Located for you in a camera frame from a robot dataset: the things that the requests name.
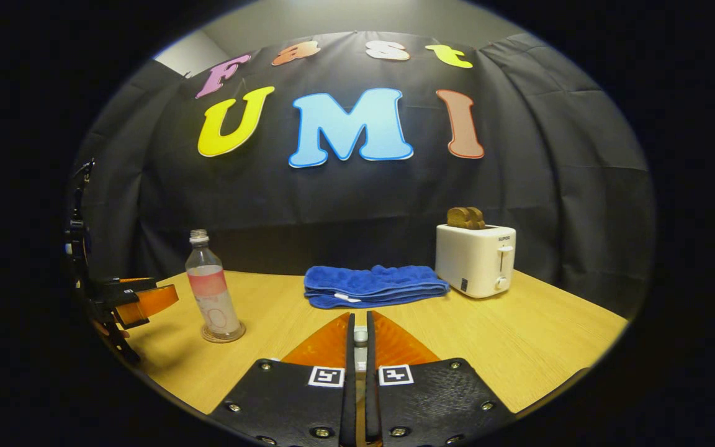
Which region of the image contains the folded blue towel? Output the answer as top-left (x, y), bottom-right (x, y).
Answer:
top-left (304, 264), bottom-right (451, 310)

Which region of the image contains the clear plastic water bottle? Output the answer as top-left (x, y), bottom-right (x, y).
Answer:
top-left (185, 229), bottom-right (243, 341)

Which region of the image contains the round brown coaster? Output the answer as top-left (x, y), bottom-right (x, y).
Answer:
top-left (201, 322), bottom-right (247, 344)

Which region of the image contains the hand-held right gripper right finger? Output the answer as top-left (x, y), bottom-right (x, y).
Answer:
top-left (365, 310), bottom-right (516, 446)

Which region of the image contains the white toaster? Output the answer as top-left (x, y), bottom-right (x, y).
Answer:
top-left (435, 223), bottom-right (518, 299)

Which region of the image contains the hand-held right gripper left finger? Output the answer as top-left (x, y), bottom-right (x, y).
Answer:
top-left (209, 312), bottom-right (357, 446)

